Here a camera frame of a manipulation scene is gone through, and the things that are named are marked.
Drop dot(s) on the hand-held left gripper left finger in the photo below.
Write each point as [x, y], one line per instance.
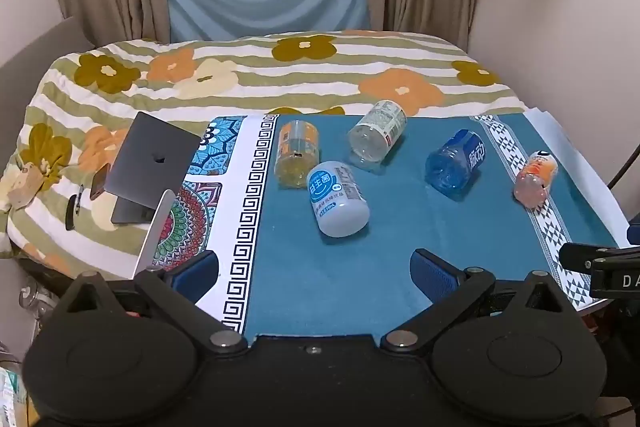
[196, 274]

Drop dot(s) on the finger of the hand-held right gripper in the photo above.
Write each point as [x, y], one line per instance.
[575, 254]

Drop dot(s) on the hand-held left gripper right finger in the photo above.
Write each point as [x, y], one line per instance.
[434, 274]

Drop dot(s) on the teal patterned table mat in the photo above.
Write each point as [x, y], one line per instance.
[400, 237]

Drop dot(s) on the silver laptop stand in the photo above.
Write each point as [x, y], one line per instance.
[156, 232]

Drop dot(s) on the pink orange small bottle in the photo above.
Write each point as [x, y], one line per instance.
[536, 178]

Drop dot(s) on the blue plastic bottle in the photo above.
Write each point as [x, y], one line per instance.
[454, 163]

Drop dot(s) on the white bottle with blue label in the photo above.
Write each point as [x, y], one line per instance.
[339, 202]

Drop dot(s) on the grey laptop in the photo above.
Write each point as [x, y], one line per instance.
[152, 162]

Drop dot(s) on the dark smartphone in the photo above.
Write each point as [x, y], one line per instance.
[99, 183]

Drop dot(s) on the black pen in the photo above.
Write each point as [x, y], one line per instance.
[74, 209]

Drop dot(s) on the clear bottle with white label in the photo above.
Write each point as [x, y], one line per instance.
[376, 134]

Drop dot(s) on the beige paper tag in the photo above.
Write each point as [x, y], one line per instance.
[24, 184]

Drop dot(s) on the floral striped blanket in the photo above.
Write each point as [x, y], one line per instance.
[310, 72]

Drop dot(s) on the grey upholstered bed side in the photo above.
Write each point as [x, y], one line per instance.
[35, 52]

